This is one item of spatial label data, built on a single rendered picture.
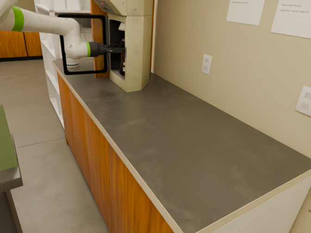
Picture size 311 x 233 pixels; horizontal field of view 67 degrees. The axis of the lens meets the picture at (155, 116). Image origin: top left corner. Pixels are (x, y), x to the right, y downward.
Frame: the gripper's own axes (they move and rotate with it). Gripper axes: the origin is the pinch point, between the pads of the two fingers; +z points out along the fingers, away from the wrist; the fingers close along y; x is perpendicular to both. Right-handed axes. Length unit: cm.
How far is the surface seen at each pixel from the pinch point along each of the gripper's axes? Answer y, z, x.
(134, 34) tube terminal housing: -14.0, -1.0, -10.5
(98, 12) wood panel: 22.7, -12.0, -20.2
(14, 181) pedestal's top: -75, -72, 27
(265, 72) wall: -79, 39, -2
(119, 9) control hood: -14.4, -10.8, -23.9
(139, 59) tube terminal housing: -13.9, 2.3, 4.6
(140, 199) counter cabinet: -88, -31, 42
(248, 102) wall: -74, 39, 16
